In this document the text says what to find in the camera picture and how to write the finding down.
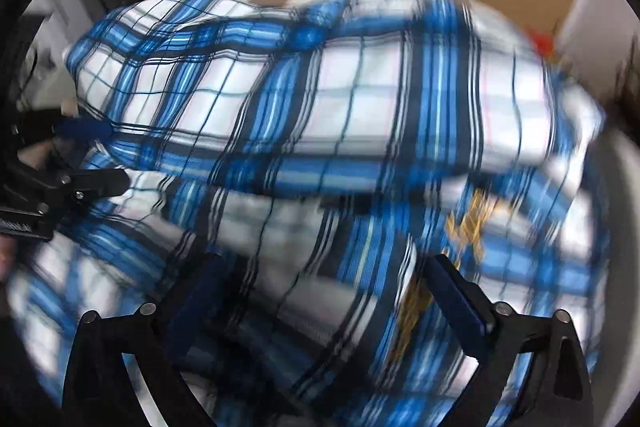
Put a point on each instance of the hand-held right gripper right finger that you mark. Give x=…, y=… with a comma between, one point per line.
x=455, y=302

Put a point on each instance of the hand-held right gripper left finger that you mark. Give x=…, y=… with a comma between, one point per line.
x=200, y=302

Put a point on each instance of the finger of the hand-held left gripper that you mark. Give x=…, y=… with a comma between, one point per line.
x=82, y=128
x=95, y=184

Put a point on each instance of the blue plaid shirt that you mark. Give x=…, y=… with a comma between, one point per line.
x=325, y=147

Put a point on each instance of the orange plastic bag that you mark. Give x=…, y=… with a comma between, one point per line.
x=544, y=44

